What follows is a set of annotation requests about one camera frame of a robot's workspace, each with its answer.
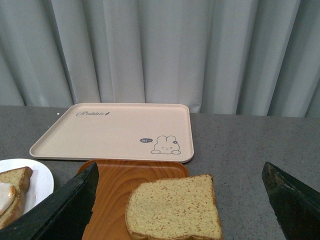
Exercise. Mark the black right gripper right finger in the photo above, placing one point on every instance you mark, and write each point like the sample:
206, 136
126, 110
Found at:
295, 204

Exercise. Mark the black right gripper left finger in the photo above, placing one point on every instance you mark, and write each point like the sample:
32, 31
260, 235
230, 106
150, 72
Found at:
63, 215

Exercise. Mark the white round plate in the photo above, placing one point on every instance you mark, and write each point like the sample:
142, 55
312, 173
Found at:
41, 181

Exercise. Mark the bread slice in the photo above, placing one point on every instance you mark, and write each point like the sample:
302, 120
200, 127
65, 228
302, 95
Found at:
174, 209
14, 185

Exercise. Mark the fried egg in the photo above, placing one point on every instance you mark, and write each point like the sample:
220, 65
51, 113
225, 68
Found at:
7, 195

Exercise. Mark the brown wooden tray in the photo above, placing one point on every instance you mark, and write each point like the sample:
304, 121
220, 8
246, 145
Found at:
117, 179

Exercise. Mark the beige rabbit tray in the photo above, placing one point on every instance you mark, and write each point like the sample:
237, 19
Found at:
125, 131

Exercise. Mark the grey curtain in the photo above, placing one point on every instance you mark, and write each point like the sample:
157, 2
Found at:
246, 57

